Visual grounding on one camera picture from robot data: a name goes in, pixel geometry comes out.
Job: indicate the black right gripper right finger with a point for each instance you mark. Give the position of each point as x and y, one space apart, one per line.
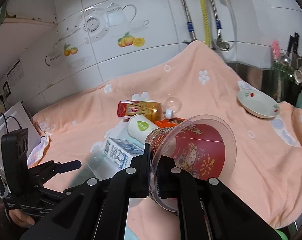
179 185

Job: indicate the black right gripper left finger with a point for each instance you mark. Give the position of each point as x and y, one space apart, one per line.
114 195

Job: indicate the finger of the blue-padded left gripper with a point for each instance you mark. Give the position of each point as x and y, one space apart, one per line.
67 167

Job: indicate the red clear-lidded snack cup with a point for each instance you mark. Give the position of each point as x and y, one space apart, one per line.
204 146

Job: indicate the grey paper trash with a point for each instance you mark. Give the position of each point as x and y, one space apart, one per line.
37 152

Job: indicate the person's left hand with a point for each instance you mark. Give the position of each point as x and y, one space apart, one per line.
21 219

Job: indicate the white blue small carton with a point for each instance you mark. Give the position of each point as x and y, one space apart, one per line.
121 152

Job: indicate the clear plastic bottle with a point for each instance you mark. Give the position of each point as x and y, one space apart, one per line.
100 165

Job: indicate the white paper cup green logo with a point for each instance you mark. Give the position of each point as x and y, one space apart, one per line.
139 127

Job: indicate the orange sachet with cap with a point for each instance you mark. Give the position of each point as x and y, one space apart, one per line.
168 120

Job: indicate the red gold drink can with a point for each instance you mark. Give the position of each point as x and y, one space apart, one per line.
151 110

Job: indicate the peach flower-print towel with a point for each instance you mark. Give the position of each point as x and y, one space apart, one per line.
264 192

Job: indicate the white ceramic saucer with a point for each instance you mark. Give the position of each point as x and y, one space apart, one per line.
258 103

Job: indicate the green perforated plastic basket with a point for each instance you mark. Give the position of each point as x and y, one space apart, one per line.
282 235

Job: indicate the green glass utensil jar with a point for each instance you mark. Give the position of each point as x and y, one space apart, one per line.
284 87

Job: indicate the pink brush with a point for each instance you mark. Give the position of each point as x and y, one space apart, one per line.
276 50

